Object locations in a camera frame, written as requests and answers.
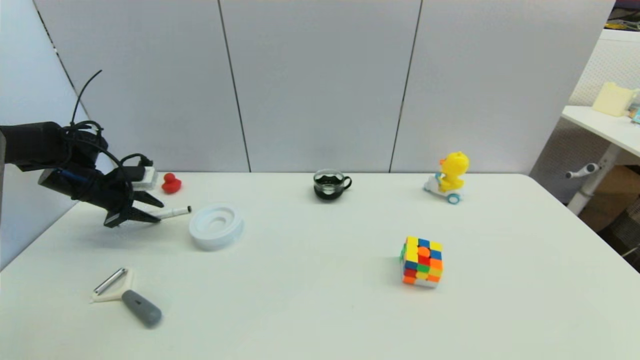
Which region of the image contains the brown cardboard box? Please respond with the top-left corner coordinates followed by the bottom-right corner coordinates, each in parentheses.
top-left (579, 165), bottom-right (640, 234)

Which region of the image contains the white side desk top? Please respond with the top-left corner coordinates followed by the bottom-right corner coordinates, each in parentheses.
top-left (560, 105), bottom-right (640, 160)

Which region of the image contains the cream box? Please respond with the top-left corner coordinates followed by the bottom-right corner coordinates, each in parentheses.
top-left (592, 81), bottom-right (640, 118)

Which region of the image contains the grey handled white peeler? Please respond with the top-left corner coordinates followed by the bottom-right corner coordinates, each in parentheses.
top-left (90, 267), bottom-right (164, 329)

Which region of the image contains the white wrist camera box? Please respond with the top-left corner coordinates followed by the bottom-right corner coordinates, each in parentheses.
top-left (131, 167), bottom-right (159, 191)

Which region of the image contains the white desk leg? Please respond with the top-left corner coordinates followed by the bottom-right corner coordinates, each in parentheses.
top-left (567, 144), bottom-right (622, 217)

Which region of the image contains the red rubber duck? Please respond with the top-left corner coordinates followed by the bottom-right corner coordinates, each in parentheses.
top-left (161, 173), bottom-right (183, 195)

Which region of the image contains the colourful puzzle cube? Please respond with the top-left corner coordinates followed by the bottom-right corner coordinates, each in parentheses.
top-left (399, 236), bottom-right (444, 289)

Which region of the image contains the yellow duck scooter toy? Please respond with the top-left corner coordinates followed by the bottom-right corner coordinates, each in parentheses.
top-left (423, 151), bottom-right (470, 206)

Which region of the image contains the grey desk crank handle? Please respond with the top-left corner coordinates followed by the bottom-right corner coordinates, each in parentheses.
top-left (565, 162), bottom-right (600, 180)

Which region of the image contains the glass cup with dark liquid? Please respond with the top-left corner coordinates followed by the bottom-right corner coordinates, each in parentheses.
top-left (313, 169), bottom-right (353, 201)

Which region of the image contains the white marker with black cap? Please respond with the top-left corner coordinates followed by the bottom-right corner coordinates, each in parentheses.
top-left (149, 205), bottom-right (193, 220)

